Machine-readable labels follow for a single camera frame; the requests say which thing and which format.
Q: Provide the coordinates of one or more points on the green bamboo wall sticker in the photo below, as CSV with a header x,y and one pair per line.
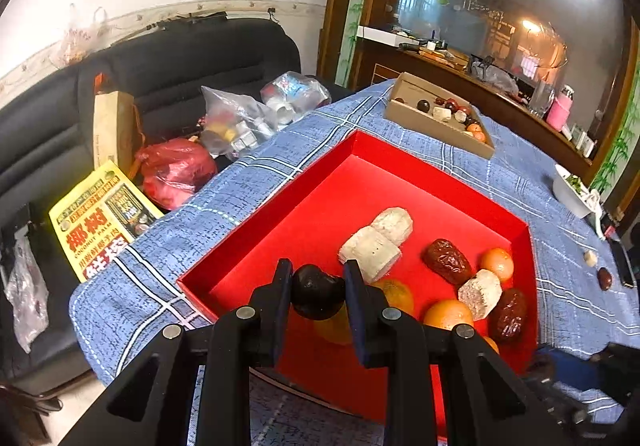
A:
x,y
617,151

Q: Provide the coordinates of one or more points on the red dried date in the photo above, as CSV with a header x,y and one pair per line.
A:
x,y
447,261
507,316
605,278

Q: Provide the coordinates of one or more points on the green leafy vegetables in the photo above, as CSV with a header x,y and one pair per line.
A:
x,y
576,182

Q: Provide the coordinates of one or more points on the dark red fruit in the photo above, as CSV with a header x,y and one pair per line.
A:
x,y
451,106

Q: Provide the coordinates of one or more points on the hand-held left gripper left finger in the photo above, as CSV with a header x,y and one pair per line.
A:
x,y
282,306

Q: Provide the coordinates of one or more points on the black smartphone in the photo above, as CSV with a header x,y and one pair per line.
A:
x,y
622,262

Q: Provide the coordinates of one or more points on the thin plastic bag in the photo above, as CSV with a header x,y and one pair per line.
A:
x,y
82,34

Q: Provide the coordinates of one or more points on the wood-framed mirror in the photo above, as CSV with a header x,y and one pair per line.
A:
x,y
450,26

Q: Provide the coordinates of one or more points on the white flat box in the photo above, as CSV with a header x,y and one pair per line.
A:
x,y
385,35

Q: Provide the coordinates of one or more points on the small pale sugarcane chunk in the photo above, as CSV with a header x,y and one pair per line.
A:
x,y
591,257

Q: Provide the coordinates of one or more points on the orange mandarin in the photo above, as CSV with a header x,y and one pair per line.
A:
x,y
334,328
479,136
397,296
472,128
447,313
497,263
491,345

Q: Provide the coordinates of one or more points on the grey plastic bag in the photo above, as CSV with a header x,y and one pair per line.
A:
x,y
22,286

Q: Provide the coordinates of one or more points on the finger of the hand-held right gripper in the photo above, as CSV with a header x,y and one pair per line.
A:
x,y
550,408
570,368

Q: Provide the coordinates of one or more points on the yellow printed bag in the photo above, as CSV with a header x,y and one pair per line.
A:
x,y
100,221

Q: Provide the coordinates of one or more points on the white containers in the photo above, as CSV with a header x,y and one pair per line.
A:
x,y
582,139

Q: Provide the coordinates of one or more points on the red cardboard box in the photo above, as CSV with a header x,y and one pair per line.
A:
x,y
350,176

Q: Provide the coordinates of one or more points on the black sofa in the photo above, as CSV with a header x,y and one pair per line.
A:
x,y
150,76

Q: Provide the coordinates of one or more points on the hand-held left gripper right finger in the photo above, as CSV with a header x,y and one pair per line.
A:
x,y
357,311

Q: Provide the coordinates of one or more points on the white bowl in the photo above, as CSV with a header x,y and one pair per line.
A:
x,y
570,196

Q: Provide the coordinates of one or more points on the clear glass pitcher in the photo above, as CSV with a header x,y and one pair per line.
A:
x,y
540,97

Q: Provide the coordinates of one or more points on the brown cardboard box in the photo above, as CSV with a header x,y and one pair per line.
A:
x,y
430,129

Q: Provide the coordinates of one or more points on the red plastic bag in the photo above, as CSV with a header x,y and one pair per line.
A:
x,y
172,171

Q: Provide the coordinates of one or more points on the dark purple plum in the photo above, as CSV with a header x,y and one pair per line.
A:
x,y
317,291
424,105

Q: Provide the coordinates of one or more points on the clear plastic bag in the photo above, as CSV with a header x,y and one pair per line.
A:
x,y
235,119
500,79
295,94

